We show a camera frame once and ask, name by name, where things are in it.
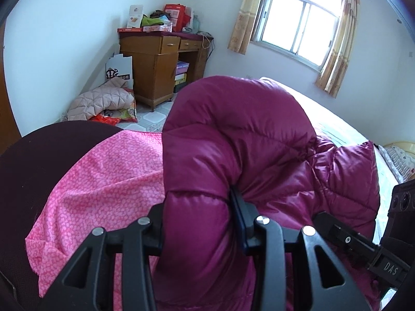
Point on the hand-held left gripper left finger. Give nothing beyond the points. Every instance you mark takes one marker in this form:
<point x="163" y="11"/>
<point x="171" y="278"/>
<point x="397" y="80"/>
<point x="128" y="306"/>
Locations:
<point x="155" y="230"/>

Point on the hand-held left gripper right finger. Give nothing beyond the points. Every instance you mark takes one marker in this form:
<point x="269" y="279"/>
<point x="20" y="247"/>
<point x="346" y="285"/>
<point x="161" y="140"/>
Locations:
<point x="240" y="230"/>

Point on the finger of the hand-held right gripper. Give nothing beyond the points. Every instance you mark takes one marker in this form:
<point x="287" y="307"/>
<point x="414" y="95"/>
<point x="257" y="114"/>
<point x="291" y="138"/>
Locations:
<point x="343" y="239"/>

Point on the magenta puffer jacket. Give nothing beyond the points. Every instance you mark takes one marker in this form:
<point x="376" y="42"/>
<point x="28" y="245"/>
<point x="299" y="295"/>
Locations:
<point x="243" y="136"/>

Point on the white patterned pillow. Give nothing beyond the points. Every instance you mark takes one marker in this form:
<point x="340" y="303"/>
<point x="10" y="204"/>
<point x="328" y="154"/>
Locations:
<point x="400" y="163"/>

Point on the colourful printed bag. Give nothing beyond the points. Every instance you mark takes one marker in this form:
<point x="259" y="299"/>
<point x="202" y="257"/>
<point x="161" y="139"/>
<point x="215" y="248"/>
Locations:
<point x="124" y="115"/>

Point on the red plastic bag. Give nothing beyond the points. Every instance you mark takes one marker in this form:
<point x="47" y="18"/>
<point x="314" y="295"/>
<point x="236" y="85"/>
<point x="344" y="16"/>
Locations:
<point x="105" y="120"/>

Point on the pale pink quilted blanket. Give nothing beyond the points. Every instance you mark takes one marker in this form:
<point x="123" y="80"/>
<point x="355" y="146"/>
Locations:
<point x="103" y="98"/>

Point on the dark shoe box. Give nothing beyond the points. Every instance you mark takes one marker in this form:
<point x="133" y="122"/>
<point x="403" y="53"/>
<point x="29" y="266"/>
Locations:
<point x="179" y="87"/>

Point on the yellow shoe box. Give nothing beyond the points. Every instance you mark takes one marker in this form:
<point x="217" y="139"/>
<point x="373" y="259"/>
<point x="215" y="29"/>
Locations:
<point x="181" y="77"/>

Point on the blue shoe box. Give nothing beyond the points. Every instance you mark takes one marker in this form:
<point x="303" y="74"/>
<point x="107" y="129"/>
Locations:
<point x="182" y="68"/>

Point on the white printed cardboard box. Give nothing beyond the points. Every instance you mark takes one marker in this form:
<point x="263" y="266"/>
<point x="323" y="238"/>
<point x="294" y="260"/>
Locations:
<point x="120" y="69"/>

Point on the wooden desk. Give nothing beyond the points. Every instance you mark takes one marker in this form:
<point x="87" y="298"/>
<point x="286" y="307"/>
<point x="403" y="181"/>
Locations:
<point x="152" y="64"/>

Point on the beige patterned curtain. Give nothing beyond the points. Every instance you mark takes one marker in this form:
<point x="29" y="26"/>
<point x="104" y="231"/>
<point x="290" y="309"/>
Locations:
<point x="246" y="16"/>
<point x="340" y="45"/>

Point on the pink flat box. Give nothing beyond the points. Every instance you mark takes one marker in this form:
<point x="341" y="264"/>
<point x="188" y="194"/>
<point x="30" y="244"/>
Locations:
<point x="157" y="28"/>

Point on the red flat box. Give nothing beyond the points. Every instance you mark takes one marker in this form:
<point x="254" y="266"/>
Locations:
<point x="129" y="30"/>

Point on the green cloth item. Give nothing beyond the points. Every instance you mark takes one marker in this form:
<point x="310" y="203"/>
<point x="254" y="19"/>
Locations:
<point x="152" y="21"/>

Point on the window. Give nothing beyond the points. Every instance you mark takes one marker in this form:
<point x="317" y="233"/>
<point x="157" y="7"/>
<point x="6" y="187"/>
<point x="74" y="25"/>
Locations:
<point x="298" y="29"/>

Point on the clear plastic bottle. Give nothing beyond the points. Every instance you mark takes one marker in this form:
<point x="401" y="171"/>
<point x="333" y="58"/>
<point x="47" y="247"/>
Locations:
<point x="195" y="24"/>

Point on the white upright card box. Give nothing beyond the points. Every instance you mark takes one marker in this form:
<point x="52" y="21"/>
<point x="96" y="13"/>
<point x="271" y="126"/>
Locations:
<point x="134" y="16"/>

